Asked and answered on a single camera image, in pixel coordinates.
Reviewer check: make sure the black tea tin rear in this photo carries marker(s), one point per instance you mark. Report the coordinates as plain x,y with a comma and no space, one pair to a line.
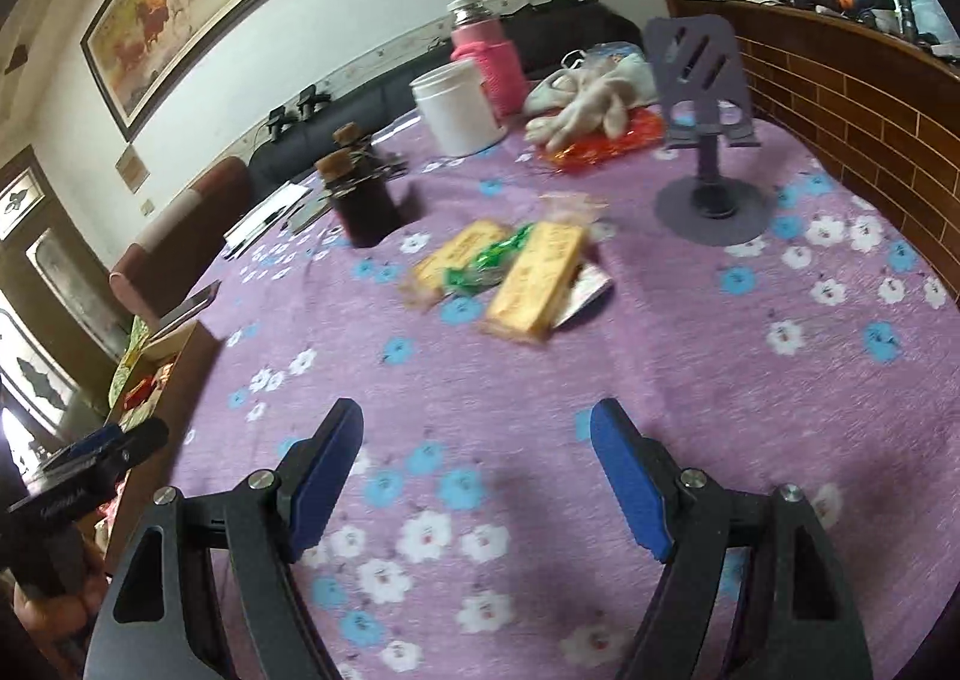
353,144

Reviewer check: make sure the white red small sachet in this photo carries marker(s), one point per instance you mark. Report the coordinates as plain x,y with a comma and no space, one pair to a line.
590,284

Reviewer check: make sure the yellow biscuit pack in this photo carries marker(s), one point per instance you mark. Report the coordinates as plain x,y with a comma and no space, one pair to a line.
535,288
424,284

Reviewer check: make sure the black smartphone in case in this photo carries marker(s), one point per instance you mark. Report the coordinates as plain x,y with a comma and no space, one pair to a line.
188,309

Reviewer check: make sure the red foil bag under gloves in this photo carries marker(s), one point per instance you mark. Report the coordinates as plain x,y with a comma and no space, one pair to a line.
645,130

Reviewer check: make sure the white plastic jar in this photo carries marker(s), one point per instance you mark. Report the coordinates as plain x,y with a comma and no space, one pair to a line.
459,115

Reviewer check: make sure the white work gloves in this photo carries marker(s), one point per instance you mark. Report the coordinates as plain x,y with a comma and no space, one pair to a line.
596,95

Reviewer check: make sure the black tea tin red label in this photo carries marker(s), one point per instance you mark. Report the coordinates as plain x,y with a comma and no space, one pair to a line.
357,187

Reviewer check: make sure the shallow cardboard box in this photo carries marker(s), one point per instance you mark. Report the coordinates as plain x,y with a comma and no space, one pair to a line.
166,382

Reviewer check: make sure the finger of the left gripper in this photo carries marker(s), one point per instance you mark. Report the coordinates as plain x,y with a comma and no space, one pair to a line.
108,433
139,443

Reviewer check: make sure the green floral cloth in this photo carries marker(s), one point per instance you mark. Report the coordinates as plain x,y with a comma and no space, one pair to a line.
137,339

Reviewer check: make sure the purple phone stand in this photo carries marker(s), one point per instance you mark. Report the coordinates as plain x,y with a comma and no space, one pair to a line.
705,106

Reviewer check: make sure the white paper stack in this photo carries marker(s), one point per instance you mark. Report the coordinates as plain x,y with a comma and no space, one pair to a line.
261,217

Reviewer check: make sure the purple floral tablecloth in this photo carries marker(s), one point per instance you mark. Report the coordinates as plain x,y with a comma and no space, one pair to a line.
477,536

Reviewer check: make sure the pink thermos bottle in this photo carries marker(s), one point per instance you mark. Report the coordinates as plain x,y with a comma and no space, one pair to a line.
478,34

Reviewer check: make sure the small book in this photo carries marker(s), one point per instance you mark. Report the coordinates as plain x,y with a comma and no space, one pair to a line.
307,214

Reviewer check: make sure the green twisted candy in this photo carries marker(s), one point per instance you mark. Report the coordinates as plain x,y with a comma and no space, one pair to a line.
488,268

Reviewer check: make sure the brown armchair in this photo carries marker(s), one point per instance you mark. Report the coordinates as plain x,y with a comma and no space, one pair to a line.
159,268

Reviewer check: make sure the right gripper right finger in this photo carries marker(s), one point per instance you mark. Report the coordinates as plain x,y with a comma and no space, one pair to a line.
795,615

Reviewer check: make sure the person's hand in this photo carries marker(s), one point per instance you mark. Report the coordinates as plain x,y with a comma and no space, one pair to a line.
51,621

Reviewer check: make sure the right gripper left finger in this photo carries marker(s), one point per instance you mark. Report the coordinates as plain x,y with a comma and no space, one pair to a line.
161,617

